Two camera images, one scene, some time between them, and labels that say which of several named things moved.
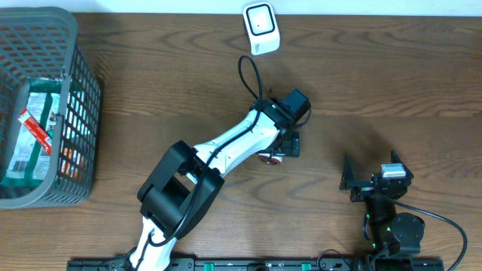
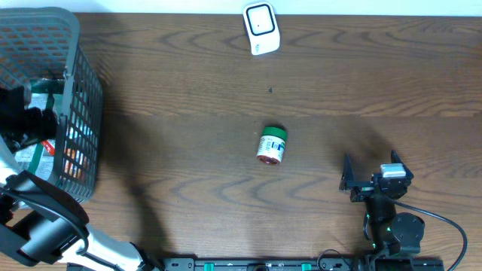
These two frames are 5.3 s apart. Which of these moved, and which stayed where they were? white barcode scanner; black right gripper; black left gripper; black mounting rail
Moved: black left gripper
Stayed: black right gripper; black mounting rail; white barcode scanner
